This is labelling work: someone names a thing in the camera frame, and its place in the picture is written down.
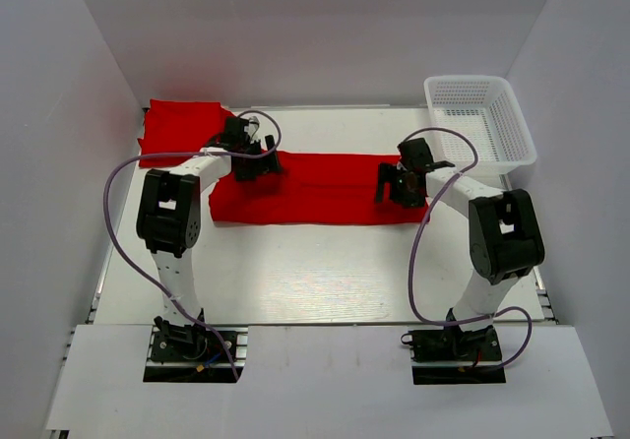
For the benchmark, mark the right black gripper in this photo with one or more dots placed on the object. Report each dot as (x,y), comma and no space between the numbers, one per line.
(389,172)

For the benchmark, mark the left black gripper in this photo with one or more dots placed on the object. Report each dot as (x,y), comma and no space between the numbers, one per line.
(267,164)

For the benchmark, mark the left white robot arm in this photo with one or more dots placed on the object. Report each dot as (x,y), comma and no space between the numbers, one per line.
(169,217)

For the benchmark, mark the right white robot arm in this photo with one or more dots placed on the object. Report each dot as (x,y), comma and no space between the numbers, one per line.
(505,242)

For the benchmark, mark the folded red t-shirt stack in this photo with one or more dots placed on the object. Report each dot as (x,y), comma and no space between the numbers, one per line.
(180,126)

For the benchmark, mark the white plastic basket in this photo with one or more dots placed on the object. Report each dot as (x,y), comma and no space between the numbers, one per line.
(485,110)

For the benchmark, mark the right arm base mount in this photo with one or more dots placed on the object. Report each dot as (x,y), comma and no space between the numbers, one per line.
(458,353)

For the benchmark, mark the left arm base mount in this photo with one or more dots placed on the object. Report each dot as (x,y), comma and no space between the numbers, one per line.
(190,354)

